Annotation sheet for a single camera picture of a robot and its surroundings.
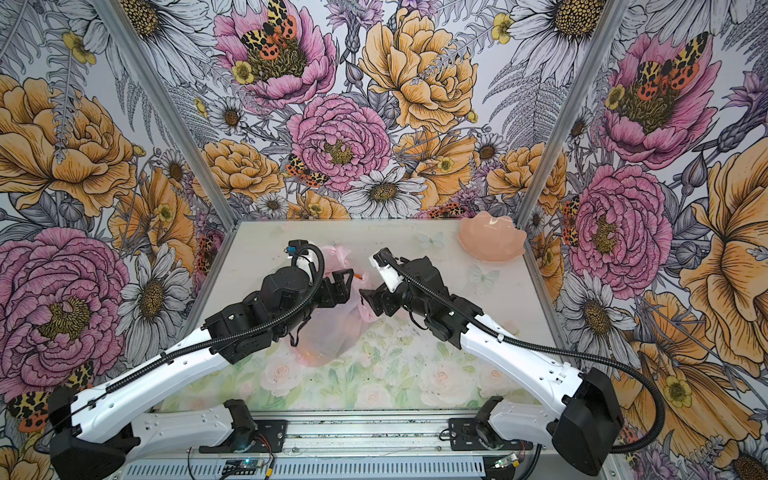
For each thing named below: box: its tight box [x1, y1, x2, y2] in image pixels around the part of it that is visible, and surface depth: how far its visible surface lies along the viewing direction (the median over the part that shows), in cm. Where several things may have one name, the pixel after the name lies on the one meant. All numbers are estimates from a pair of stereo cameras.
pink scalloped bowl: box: [457, 211, 527, 262], surface depth 115 cm
